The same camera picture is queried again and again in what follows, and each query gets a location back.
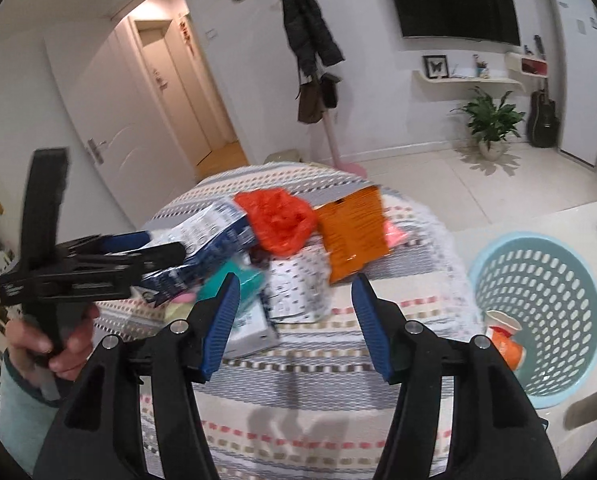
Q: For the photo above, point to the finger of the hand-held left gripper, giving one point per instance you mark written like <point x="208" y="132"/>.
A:
<point x="161" y="256"/>
<point x="126" y="241"/>

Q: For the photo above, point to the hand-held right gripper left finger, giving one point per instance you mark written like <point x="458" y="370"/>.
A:
<point x="222" y="321"/>

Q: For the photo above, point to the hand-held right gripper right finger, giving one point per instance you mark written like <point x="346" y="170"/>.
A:
<point x="374" y="331"/>

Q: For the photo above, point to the blue and white carton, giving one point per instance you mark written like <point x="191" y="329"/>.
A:
<point x="203" y="240"/>

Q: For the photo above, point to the light blue perforated basket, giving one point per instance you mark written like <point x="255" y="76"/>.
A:
<point x="568" y="300"/>

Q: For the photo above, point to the person's left forearm teal sleeve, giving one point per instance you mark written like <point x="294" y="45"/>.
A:
<point x="21" y="415"/>

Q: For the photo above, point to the person's left hand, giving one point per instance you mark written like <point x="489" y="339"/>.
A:
<point x="73" y="345"/>

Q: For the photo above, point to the white flat box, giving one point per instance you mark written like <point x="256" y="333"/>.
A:
<point x="251" y="332"/>

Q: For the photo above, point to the teal packet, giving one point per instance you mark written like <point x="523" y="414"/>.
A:
<point x="238" y="279"/>

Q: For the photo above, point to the yellow and pink packet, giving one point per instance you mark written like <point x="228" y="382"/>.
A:
<point x="178" y="306"/>

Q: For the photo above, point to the white patterned packet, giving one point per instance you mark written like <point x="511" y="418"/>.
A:
<point x="298" y="287"/>

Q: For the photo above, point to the orange snack packet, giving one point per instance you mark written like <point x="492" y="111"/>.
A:
<point x="354" y="236"/>

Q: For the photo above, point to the pink plastic wrapper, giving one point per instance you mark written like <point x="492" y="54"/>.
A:
<point x="397" y="233"/>

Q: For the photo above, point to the red plastic bag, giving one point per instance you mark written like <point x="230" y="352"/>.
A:
<point x="278" y="221"/>

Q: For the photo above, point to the white door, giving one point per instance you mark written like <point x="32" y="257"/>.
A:
<point x="106" y="125"/>

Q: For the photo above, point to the white and orange paper cup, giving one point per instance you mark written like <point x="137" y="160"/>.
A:
<point x="504" y="337"/>

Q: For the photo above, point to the grey storage box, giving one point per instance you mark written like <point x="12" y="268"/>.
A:
<point x="282" y="155"/>

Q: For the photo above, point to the pink coat stand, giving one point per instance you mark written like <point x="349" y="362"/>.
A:
<point x="334" y="132"/>

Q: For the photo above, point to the brown bag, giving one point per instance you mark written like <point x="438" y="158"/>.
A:
<point x="309" y="102"/>

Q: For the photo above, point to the green potted plant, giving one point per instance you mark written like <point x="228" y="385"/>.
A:
<point x="491" y="120"/>

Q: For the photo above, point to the black acoustic guitar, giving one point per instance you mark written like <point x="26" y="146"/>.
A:
<point x="542" y="117"/>

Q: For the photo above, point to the framed butterfly picture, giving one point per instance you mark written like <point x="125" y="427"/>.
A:
<point x="435" y="66"/>

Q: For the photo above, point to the black puffer jacket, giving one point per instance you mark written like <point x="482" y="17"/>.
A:
<point x="306" y="22"/>

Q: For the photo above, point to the white refrigerator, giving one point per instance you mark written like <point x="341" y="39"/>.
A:
<point x="578" y="70"/>

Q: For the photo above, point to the white wall shelf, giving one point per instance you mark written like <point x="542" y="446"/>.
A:
<point x="468" y="80"/>

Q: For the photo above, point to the white and red wall box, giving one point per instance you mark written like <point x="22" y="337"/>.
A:
<point x="526" y="64"/>

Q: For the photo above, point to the black wall television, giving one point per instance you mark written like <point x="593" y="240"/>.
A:
<point x="453" y="0"/>

